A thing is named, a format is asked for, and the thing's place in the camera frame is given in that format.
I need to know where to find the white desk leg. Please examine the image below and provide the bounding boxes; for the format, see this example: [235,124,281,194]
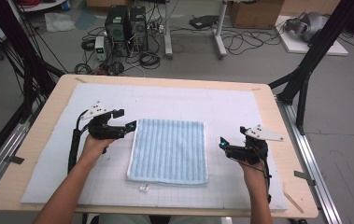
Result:
[163,0,174,60]
[213,0,229,60]

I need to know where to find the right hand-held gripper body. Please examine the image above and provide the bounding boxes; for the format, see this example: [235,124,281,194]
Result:
[227,124,285,166]

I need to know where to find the black metal frame stand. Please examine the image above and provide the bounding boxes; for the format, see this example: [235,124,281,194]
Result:
[0,0,66,175]
[267,0,354,136]

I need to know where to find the clear plastic bag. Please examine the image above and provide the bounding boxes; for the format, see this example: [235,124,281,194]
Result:
[44,12,76,33]

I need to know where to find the flat black device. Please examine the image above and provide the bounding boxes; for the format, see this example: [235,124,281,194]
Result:
[189,14,219,30]

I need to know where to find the grey headset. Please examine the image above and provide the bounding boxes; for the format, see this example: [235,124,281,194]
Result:
[283,11,330,43]

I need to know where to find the white power supply unit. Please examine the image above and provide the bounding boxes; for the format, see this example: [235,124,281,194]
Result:
[93,35,107,63]

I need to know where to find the slim black computer tower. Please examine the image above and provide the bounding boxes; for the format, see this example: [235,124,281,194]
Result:
[129,6,149,52]

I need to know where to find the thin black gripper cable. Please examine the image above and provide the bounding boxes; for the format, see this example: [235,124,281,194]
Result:
[243,146,273,203]

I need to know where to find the blue striped towel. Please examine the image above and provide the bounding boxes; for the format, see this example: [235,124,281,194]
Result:
[126,119,210,192]

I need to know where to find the thick black sleeved cable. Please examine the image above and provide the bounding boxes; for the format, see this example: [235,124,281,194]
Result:
[66,110,89,174]

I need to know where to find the black tape piece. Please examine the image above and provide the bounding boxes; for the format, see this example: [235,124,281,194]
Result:
[293,170,317,187]
[5,154,25,166]

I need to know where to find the brown cardboard box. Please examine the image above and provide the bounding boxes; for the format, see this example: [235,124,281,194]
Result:
[230,0,285,31]

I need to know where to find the coiled black cable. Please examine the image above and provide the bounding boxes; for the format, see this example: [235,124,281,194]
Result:
[138,50,162,70]

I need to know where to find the white floor board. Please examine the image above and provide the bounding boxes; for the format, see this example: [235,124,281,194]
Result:
[274,15,349,57]

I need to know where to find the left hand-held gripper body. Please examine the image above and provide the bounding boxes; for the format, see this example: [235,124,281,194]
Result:
[80,101,126,140]

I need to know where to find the tangle of black floor cables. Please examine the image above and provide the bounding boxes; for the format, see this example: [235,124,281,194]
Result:
[220,27,284,57]

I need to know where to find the white foam mat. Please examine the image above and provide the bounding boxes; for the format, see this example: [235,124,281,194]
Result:
[20,82,290,213]

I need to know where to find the large black computer tower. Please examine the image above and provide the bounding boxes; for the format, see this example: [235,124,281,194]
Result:
[104,5,131,58]

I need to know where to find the person's right hand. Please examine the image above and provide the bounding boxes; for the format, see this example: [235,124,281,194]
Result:
[238,161,269,188]

